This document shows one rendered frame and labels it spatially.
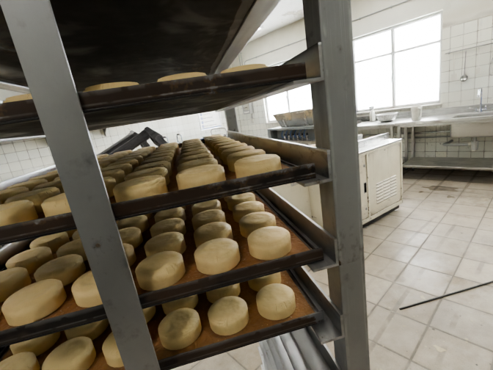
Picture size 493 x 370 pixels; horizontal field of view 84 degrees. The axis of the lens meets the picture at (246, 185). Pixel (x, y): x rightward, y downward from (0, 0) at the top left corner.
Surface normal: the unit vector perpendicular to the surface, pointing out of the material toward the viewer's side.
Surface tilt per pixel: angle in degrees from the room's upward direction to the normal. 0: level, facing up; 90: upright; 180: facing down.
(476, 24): 90
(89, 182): 90
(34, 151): 90
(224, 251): 0
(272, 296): 0
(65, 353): 0
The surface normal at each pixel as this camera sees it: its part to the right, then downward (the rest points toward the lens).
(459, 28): -0.73, 0.29
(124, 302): 0.22, 0.22
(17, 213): 0.93, -0.05
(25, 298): -0.15, -0.95
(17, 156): 0.67, 0.08
